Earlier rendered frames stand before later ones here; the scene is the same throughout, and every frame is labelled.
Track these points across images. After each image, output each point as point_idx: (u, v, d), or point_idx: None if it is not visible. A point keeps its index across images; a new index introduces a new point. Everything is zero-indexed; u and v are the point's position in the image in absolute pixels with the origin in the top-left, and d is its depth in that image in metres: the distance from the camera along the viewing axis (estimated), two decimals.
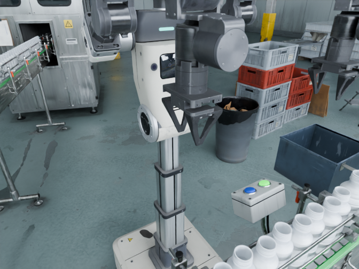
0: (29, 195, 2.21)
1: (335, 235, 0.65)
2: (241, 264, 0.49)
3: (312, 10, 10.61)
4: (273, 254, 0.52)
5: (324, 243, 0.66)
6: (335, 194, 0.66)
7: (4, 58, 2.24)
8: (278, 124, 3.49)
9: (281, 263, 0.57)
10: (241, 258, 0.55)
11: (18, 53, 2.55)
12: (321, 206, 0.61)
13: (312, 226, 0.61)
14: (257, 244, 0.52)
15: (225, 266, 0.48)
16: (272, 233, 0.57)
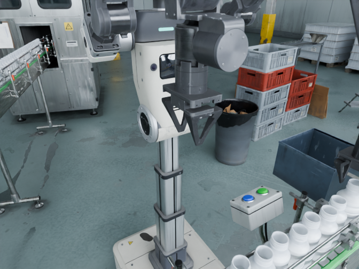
0: (30, 197, 2.22)
1: (331, 243, 0.66)
2: None
3: (312, 10, 10.62)
4: (271, 264, 0.53)
5: (320, 250, 0.67)
6: (332, 202, 0.67)
7: (5, 62, 2.25)
8: (277, 126, 3.51)
9: None
10: (239, 266, 0.56)
11: (18, 56, 2.57)
12: (318, 214, 0.63)
13: (309, 234, 0.62)
14: (255, 254, 0.54)
15: None
16: (269, 242, 0.59)
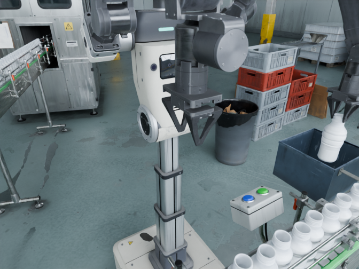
0: (30, 197, 2.22)
1: (331, 242, 0.67)
2: None
3: (312, 10, 10.62)
4: (272, 263, 0.53)
5: None
6: (338, 200, 0.68)
7: (5, 62, 2.25)
8: (277, 126, 3.51)
9: None
10: (238, 264, 0.57)
11: (18, 56, 2.57)
12: (318, 212, 0.64)
13: (315, 233, 0.62)
14: (257, 251, 0.54)
15: None
16: (272, 242, 0.59)
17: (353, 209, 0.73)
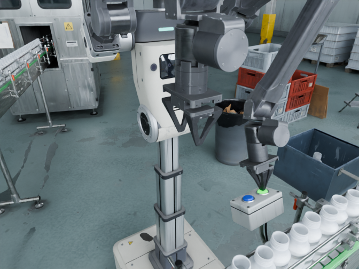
0: (30, 197, 2.22)
1: (330, 244, 0.66)
2: None
3: None
4: (271, 264, 0.53)
5: (318, 250, 0.67)
6: (334, 203, 0.67)
7: (5, 62, 2.25)
8: None
9: None
10: (239, 266, 0.56)
11: (18, 56, 2.57)
12: (317, 214, 0.63)
13: (311, 234, 0.62)
14: (255, 253, 0.54)
15: None
16: (270, 243, 0.59)
17: None
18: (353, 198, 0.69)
